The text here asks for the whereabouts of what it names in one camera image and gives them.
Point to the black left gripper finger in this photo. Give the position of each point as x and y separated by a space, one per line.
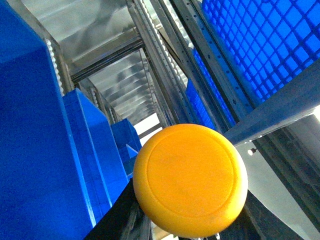
124 221

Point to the yellow mushroom push button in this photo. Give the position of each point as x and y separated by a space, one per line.
190 181

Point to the blue source plastic bin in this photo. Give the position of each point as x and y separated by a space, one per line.
43 194

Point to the white roller conveyor strip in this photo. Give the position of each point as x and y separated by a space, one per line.
164 40

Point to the blue upper grid bin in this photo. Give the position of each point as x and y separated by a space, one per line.
271 41

